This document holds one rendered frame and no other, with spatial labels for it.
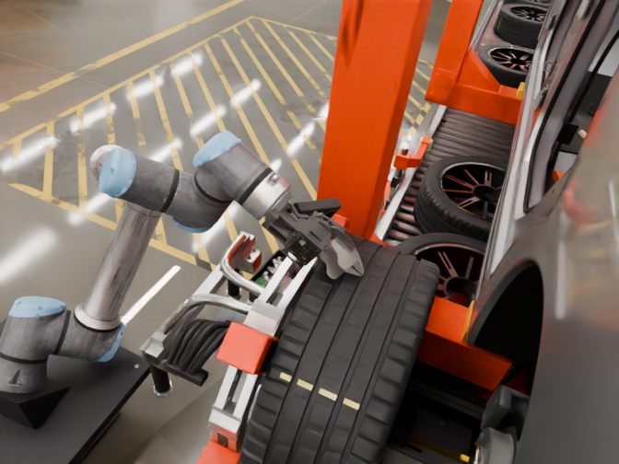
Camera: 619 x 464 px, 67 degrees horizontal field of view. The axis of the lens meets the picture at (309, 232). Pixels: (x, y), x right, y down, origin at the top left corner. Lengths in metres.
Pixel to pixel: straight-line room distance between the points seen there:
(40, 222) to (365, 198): 2.13
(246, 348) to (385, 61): 0.66
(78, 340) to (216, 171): 1.01
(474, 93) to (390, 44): 2.11
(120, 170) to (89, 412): 1.08
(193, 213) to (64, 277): 1.77
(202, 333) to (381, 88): 0.65
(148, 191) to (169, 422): 1.32
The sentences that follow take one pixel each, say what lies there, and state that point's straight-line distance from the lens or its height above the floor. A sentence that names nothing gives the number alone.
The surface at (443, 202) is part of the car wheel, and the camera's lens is 2.34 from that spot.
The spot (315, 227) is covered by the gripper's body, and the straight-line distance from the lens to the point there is 0.86.
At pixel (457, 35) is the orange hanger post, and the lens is 3.06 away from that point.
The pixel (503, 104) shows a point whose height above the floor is 0.63.
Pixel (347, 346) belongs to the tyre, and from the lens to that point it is 0.84.
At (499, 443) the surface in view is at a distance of 1.12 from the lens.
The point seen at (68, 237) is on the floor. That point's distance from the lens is 2.85.
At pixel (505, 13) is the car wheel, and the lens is 5.58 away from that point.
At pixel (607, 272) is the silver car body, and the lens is 0.61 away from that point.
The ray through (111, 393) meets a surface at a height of 0.30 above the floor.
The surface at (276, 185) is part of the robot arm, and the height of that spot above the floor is 1.34.
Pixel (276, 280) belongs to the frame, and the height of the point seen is 1.12.
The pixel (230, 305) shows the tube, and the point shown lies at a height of 1.01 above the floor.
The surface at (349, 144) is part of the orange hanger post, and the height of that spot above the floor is 1.23.
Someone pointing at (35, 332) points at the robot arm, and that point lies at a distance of 1.72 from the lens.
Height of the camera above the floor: 1.84
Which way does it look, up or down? 42 degrees down
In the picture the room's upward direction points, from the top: 7 degrees clockwise
